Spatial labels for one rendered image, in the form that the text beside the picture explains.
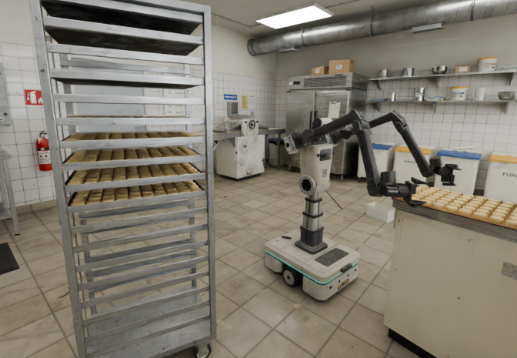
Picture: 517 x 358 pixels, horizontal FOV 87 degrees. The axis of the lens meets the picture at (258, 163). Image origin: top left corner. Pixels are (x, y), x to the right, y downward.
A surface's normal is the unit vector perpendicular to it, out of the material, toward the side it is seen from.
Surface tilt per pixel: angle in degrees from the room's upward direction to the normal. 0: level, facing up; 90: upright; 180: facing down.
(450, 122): 90
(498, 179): 92
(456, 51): 90
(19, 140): 90
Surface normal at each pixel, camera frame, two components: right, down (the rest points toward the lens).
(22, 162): 0.75, 0.15
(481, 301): -0.78, 0.11
